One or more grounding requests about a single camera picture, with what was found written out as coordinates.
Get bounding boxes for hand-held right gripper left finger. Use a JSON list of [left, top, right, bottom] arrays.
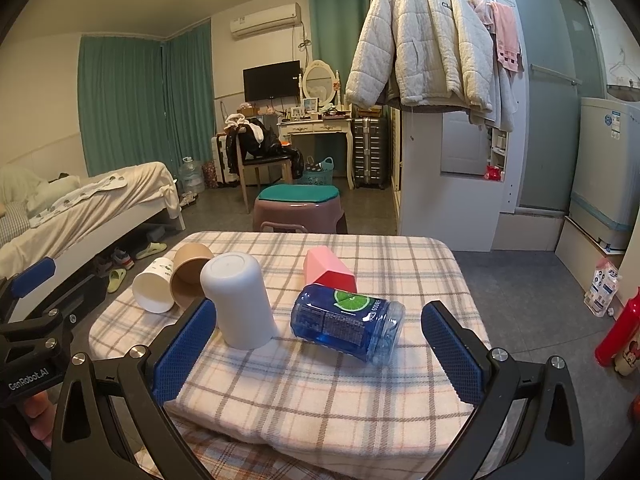
[[50, 297, 217, 480]]

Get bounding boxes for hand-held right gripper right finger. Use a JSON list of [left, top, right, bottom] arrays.
[[421, 301, 586, 480]]

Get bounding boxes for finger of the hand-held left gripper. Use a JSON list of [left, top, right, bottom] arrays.
[[0, 256, 66, 341]]

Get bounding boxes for white paper cup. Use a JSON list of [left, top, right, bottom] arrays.
[[132, 257, 176, 315]]

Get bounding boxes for white plastic cup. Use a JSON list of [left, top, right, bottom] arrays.
[[200, 252, 279, 350]]

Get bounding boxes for brown paper cup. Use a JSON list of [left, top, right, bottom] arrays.
[[169, 243, 215, 309]]

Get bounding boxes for pink plastic cup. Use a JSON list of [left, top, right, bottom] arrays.
[[304, 247, 360, 294]]

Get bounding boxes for person's left hand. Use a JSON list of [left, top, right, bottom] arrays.
[[17, 389, 57, 443]]

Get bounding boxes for grey sneaker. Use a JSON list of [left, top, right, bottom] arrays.
[[95, 248, 136, 277]]

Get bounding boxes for bed with beige sheet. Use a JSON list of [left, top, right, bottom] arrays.
[[0, 161, 186, 311]]

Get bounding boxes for blue plastic bottle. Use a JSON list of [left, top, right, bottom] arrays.
[[290, 283, 406, 364]]

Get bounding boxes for plaid cloth covered table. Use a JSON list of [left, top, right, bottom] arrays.
[[89, 231, 493, 480]]

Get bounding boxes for white cabinet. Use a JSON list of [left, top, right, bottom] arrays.
[[397, 105, 507, 254]]

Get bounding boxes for white plastic package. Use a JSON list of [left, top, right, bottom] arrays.
[[583, 257, 622, 318]]

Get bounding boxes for red bottle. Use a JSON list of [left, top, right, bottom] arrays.
[[594, 287, 640, 377]]

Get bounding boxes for clear water jug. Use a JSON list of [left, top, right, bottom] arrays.
[[178, 156, 206, 195]]

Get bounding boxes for pink plastic stool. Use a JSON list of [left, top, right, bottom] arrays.
[[252, 195, 350, 235]]

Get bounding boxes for teal stool cushion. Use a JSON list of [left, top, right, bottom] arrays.
[[257, 184, 341, 206]]

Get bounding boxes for white suitcase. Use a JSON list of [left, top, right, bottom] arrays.
[[210, 134, 242, 185]]

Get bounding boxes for wide green curtain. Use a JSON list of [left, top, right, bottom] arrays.
[[77, 22, 216, 181]]

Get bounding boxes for wooden chair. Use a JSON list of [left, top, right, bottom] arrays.
[[234, 129, 297, 214]]

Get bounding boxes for black jacket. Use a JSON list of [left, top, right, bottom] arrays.
[[224, 118, 304, 179]]

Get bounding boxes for teal plastic basket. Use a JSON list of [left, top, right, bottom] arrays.
[[301, 155, 335, 187]]

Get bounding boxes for dark hard suitcase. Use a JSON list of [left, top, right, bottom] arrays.
[[351, 116, 390, 191]]

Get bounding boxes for white washing machine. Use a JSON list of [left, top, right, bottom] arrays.
[[567, 95, 640, 252]]

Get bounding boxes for white dressing table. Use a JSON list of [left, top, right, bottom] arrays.
[[276, 114, 355, 191]]

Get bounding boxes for frosted glass sliding door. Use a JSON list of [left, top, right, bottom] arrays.
[[501, 0, 610, 217]]

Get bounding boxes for black television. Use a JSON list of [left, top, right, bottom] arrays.
[[242, 60, 302, 103]]

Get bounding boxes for oval white mirror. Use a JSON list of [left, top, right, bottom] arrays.
[[301, 59, 337, 107]]

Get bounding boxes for white puffer jacket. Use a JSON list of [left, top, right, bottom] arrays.
[[344, 0, 494, 112]]

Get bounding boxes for pink towel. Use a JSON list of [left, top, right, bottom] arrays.
[[489, 2, 524, 73]]

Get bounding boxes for white air conditioner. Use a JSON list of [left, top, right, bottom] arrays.
[[229, 2, 304, 39]]

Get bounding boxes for narrow green curtain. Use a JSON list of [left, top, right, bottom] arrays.
[[307, 0, 379, 107]]

